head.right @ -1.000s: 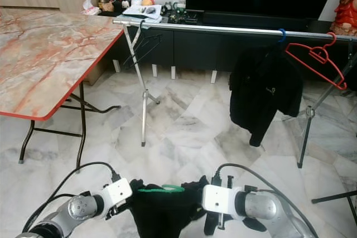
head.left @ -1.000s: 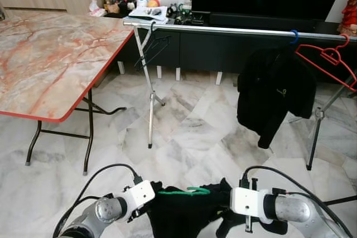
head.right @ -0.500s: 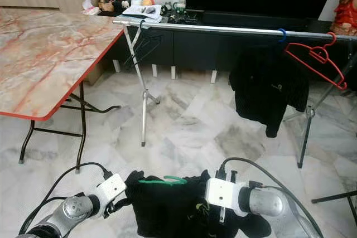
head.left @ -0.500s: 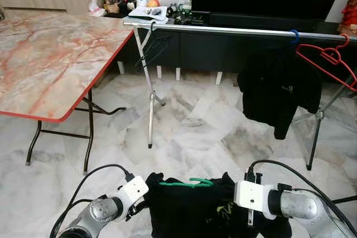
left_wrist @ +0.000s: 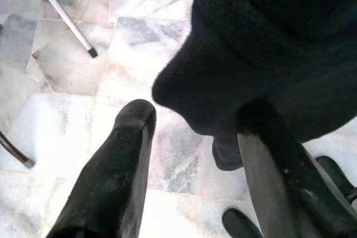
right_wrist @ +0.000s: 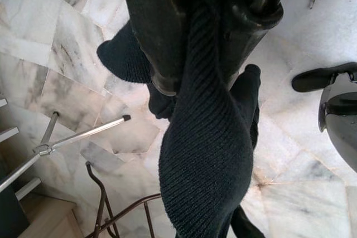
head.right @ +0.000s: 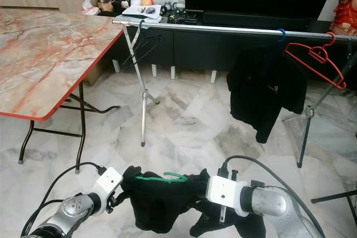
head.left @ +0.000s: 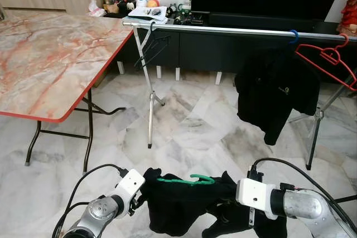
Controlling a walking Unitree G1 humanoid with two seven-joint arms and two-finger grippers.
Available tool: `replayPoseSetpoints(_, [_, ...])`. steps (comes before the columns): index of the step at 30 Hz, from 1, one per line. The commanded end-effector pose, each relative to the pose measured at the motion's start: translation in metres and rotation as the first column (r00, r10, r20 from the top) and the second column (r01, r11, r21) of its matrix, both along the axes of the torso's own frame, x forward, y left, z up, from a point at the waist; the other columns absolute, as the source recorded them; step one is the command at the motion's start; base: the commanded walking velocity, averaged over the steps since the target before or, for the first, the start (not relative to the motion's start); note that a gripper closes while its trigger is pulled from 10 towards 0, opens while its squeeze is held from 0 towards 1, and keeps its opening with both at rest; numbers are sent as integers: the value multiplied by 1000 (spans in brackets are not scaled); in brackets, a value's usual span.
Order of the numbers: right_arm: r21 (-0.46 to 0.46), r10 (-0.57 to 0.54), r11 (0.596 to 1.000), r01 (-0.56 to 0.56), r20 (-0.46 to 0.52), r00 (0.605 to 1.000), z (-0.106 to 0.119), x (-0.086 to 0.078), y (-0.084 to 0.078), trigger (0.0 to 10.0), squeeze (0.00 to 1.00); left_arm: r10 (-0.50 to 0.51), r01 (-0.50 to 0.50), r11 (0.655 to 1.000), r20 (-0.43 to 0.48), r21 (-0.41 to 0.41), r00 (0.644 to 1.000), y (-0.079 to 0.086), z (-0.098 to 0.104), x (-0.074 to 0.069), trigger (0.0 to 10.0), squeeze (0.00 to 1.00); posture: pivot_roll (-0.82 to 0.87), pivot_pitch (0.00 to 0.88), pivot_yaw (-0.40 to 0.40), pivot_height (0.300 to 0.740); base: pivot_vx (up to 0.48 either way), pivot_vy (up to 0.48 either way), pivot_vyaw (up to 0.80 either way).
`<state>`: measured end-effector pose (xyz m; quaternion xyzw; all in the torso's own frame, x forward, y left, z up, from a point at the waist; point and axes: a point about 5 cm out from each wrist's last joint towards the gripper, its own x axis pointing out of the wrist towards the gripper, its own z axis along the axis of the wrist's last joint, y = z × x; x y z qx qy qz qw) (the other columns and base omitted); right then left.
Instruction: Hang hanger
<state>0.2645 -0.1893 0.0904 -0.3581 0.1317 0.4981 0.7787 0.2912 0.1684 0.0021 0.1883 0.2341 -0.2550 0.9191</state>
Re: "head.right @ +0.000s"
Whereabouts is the black shirt white logo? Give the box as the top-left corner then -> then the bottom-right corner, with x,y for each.
120,166 -> 266,237

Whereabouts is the green plastic hanger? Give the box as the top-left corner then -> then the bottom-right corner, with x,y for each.
135,172 -> 188,183

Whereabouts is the thin black hanger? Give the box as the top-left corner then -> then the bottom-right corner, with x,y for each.
124,21 -> 161,70

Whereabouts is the red plastic hanger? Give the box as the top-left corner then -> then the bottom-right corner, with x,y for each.
284,32 -> 348,91

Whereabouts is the marble top folding table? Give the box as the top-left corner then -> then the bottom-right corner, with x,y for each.
0,8 -> 124,174

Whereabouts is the black polo shirt gold logo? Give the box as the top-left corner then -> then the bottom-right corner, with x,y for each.
226,45 -> 307,144

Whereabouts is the white paper stack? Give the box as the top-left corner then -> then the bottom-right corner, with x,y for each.
122,5 -> 162,21

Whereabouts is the pink tissue pack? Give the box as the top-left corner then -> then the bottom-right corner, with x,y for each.
82,0 -> 100,16

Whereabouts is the silver metal clothes rack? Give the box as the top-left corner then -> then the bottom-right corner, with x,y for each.
113,18 -> 357,169

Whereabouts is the black mouse plush toy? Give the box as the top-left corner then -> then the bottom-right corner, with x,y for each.
110,0 -> 131,10

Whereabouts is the black soundbar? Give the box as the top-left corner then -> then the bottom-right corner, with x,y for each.
202,11 -> 310,27

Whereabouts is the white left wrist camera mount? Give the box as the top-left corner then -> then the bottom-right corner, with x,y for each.
92,167 -> 123,204

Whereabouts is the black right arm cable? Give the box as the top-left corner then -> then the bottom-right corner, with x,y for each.
220,156 -> 321,238

